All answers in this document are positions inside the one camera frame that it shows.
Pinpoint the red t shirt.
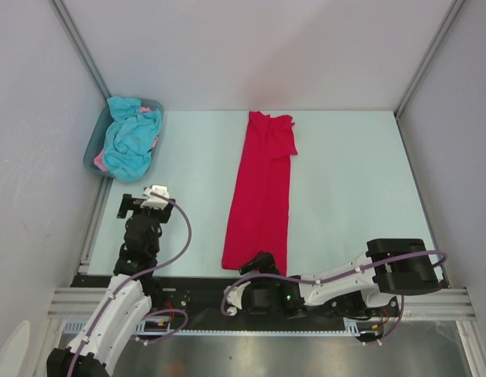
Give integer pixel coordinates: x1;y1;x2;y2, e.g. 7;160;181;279
221;111;298;273

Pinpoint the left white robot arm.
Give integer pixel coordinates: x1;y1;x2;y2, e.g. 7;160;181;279
46;187;175;376

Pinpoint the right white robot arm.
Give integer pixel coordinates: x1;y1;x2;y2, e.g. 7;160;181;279
225;238;447;318

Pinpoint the cyan t shirt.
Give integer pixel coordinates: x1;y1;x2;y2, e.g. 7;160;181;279
102;96;163;182

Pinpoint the grey plastic bin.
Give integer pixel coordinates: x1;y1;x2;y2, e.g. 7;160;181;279
83;98;164;179

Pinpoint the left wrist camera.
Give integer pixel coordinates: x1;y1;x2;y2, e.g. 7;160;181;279
141;185;170;210

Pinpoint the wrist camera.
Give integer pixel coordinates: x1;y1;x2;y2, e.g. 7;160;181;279
141;185;170;210
222;284;247;317

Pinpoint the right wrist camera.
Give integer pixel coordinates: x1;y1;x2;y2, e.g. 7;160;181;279
222;284;247;317

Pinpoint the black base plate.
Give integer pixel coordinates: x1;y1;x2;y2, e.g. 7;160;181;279
145;277;400;333

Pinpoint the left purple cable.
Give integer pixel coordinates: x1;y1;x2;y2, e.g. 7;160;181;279
68;190;195;377

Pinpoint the aluminium frame rail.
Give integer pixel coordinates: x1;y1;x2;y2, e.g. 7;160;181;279
47;287;477;321

